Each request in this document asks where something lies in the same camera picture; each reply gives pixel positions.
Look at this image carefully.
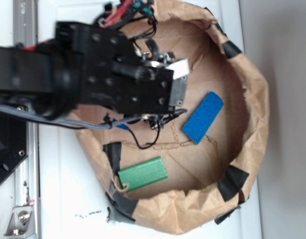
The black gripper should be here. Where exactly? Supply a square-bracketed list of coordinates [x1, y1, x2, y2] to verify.
[55, 21, 189, 116]

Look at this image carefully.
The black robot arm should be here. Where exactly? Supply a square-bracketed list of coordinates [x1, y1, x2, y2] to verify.
[0, 21, 189, 120]

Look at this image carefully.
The blue rectangular block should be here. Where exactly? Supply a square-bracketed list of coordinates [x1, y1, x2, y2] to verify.
[182, 92, 224, 144]

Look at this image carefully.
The green rectangular block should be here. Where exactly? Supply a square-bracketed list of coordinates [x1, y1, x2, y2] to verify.
[118, 157, 168, 192]

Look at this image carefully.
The brown paper bag bin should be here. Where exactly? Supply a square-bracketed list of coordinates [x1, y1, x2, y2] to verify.
[76, 0, 270, 235]

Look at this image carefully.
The red and black wire bundle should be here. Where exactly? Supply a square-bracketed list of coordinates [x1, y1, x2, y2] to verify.
[93, 0, 158, 33]

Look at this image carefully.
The grey cable bundle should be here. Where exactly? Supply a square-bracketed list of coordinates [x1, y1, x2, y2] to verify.
[0, 103, 187, 130]

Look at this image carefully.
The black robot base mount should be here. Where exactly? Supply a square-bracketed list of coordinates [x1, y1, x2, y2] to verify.
[0, 113, 27, 186]

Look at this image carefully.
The aluminium extrusion rail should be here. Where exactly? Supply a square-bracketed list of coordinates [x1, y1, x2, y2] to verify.
[12, 0, 41, 239]

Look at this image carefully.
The metal corner bracket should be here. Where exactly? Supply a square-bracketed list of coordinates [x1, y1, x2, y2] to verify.
[3, 206, 36, 239]

